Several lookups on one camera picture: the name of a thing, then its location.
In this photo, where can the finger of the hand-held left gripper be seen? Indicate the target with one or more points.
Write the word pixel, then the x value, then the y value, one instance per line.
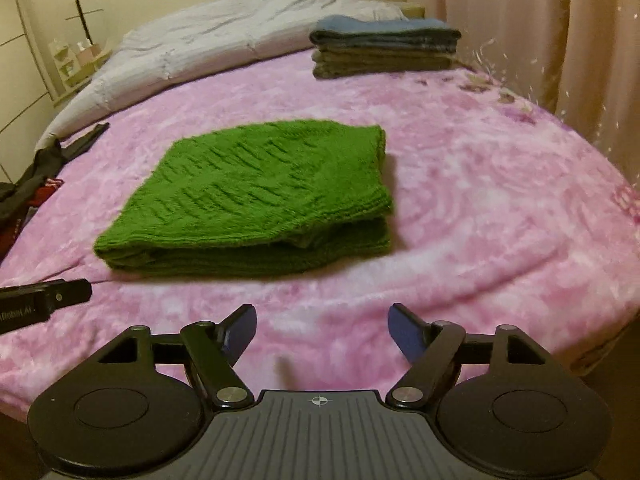
pixel 65 292

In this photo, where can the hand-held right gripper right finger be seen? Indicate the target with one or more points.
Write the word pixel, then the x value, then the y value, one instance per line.
pixel 405 330

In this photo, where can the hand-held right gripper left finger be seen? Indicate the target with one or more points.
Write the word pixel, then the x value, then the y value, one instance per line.
pixel 242 330

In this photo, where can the green knitted sweater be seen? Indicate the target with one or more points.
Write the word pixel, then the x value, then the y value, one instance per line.
pixel 250 185

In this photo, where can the red cloth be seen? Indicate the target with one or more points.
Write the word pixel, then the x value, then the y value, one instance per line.
pixel 45 191

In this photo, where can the black clothing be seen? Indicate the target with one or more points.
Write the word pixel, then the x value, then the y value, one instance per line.
pixel 45 165

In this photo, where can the pink fluffy blanket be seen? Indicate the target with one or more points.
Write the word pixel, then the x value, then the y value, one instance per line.
pixel 475 210

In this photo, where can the white shelf organiser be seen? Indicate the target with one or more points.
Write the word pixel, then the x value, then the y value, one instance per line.
pixel 75 62

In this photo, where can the olive folded cloth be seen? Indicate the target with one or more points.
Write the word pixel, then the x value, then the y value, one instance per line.
pixel 380 64

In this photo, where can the black cross stand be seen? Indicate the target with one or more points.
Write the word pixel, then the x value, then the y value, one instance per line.
pixel 84 20

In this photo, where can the dark grey folded cloth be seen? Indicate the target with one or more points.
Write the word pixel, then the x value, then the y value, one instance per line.
pixel 385 40

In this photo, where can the white duvet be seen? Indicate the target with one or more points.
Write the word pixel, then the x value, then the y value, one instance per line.
pixel 210 35

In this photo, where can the blue folded cloth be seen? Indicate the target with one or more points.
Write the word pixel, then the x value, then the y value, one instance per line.
pixel 380 24

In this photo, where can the beige curtain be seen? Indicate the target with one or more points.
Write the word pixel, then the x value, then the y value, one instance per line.
pixel 575 35

